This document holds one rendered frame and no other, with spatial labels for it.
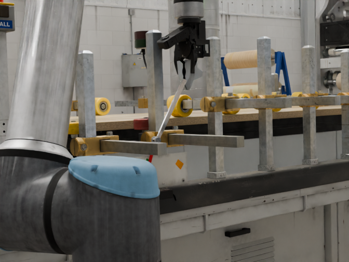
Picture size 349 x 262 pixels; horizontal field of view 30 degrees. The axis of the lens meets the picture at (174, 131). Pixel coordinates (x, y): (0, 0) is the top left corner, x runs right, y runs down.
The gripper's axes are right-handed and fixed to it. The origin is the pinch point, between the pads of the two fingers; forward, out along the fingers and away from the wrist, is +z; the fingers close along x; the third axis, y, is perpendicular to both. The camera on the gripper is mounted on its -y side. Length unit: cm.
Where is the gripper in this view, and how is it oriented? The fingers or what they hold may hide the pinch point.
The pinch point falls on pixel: (185, 86)
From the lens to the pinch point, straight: 196.4
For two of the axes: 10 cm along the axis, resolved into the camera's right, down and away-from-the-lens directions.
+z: 0.3, 10.0, 0.5
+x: -6.5, -0.2, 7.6
